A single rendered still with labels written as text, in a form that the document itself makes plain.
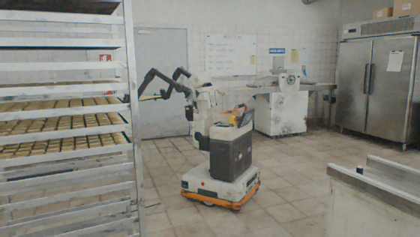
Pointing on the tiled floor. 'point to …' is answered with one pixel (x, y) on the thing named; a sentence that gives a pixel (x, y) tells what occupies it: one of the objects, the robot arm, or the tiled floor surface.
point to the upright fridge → (380, 79)
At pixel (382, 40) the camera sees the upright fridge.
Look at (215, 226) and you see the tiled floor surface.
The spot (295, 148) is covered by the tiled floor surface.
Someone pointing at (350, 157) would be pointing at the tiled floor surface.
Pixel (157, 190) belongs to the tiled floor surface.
